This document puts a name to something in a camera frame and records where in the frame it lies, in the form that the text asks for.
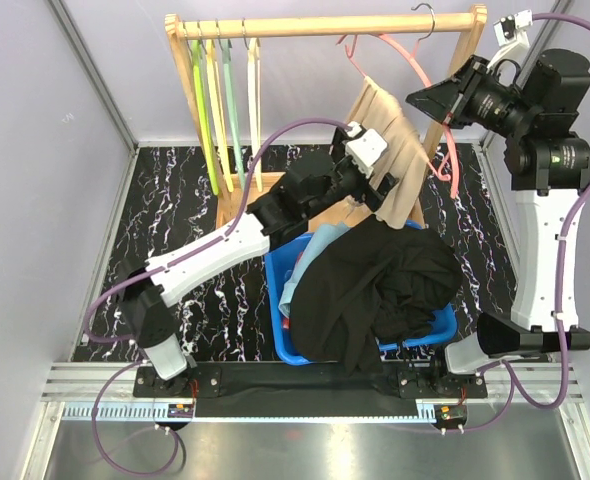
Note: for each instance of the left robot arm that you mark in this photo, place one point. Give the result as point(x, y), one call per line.
point(309, 188)

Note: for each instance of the light blue trousers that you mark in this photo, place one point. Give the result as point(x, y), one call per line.
point(320, 240)

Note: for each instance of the lime green hanger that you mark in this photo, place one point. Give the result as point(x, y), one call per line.
point(203, 116)

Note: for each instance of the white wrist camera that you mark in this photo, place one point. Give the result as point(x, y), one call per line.
point(511, 35)
point(365, 147)

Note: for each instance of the wooden clothes rack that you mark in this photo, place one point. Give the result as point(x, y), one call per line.
point(180, 33)

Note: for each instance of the cream white hanger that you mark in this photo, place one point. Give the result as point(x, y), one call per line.
point(254, 105)

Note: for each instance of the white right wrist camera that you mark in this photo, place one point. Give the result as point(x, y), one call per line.
point(511, 35)

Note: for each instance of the pink hanger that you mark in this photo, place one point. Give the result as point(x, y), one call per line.
point(449, 169)

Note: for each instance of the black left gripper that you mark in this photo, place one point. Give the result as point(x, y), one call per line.
point(365, 192)

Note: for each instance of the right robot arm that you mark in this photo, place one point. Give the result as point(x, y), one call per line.
point(549, 166)

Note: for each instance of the beige trousers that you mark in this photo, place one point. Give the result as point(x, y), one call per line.
point(405, 158)

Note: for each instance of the blue plastic bin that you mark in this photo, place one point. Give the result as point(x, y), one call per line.
point(279, 266)

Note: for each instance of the mint green hanger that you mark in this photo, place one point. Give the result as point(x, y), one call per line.
point(232, 109)

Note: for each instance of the black trousers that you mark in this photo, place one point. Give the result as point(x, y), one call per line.
point(418, 277)
point(333, 306)

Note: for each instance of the yellow hanger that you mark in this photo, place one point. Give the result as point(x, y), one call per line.
point(216, 102)

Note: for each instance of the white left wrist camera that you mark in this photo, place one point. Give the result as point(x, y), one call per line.
point(365, 147)

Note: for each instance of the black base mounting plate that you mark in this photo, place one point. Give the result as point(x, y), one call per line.
point(277, 390)

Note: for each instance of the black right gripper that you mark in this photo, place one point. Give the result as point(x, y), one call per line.
point(439, 101)

